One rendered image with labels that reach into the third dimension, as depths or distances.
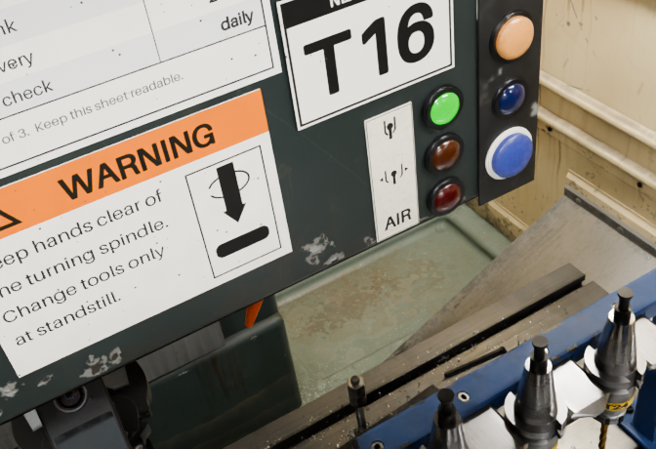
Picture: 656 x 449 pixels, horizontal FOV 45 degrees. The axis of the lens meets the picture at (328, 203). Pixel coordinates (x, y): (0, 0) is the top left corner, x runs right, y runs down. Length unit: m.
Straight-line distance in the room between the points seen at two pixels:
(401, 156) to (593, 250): 1.21
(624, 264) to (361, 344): 0.58
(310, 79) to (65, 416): 0.29
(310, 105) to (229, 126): 0.04
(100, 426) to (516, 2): 0.38
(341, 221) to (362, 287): 1.46
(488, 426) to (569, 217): 0.89
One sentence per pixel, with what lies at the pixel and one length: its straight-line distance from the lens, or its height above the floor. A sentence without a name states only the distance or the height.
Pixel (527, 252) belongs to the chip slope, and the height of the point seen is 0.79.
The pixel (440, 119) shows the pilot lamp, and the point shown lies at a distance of 0.45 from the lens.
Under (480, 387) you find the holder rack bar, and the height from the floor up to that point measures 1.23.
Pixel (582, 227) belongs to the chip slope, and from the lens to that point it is 1.68.
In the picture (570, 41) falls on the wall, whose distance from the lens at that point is 1.57.
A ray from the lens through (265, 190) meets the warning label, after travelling 0.42.
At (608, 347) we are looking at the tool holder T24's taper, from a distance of 0.89.
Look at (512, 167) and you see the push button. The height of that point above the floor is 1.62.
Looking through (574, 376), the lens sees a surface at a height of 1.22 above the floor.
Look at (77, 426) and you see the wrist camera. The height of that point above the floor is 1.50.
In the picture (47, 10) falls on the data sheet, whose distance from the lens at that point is 0.34.
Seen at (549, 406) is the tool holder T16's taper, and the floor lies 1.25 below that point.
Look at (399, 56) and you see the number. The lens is 0.42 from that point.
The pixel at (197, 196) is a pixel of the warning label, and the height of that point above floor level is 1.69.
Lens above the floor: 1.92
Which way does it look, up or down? 38 degrees down
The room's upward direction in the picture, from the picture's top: 9 degrees counter-clockwise
